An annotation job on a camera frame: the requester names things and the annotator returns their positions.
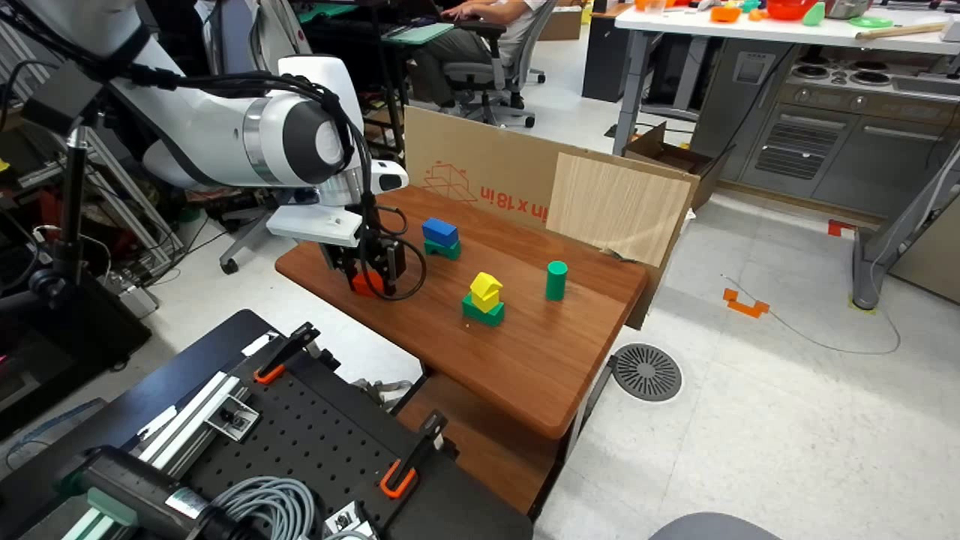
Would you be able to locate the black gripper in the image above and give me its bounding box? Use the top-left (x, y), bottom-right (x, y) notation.
top-left (321, 234), bottom-right (406, 300)

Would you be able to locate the orange rectangular block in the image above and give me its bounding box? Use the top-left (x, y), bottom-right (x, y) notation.
top-left (350, 271), bottom-right (380, 296)

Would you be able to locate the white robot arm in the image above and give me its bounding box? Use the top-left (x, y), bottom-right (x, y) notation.
top-left (4, 0), bottom-right (408, 296)

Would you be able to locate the green block under blue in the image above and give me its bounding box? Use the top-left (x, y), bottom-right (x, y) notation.
top-left (424, 241), bottom-right (462, 261)

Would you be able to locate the blue rectangular block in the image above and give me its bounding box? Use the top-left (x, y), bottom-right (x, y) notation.
top-left (424, 219), bottom-right (458, 246)

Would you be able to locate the green block under yellow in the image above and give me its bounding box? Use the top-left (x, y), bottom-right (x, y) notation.
top-left (462, 294), bottom-right (507, 327)

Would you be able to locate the yellow house-shaped block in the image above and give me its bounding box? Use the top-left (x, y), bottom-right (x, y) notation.
top-left (469, 274), bottom-right (502, 311)

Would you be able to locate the green cylinder block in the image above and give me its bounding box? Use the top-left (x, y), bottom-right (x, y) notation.
top-left (545, 261), bottom-right (570, 300)

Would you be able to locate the black orange clamp upper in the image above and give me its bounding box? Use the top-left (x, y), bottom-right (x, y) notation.
top-left (251, 321), bottom-right (321, 388)

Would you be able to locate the black orange clamp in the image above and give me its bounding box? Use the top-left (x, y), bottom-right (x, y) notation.
top-left (377, 412), bottom-right (446, 502)
top-left (251, 321), bottom-right (321, 388)

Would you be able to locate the wooden side table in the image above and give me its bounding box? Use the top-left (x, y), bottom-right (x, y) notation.
top-left (276, 188), bottom-right (651, 515)

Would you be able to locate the black orange clamp lower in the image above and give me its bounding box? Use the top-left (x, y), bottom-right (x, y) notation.
top-left (377, 412), bottom-right (446, 502)

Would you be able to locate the black perforated breadboard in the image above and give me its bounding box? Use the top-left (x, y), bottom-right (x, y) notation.
top-left (0, 310), bottom-right (534, 540)

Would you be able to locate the brown cardboard board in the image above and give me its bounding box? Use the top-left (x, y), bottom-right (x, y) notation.
top-left (406, 104), bottom-right (698, 279)

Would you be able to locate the round floor drain cover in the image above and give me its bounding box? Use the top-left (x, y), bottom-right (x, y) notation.
top-left (609, 346), bottom-right (680, 403)

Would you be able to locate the white grey workbench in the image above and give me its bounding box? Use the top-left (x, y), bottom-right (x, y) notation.
top-left (616, 5), bottom-right (960, 310)

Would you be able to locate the coiled grey cable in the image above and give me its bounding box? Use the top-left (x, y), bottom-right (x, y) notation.
top-left (206, 475), bottom-right (321, 540)

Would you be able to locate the orange floor bracket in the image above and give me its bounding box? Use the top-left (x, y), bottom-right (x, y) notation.
top-left (723, 289), bottom-right (769, 319)

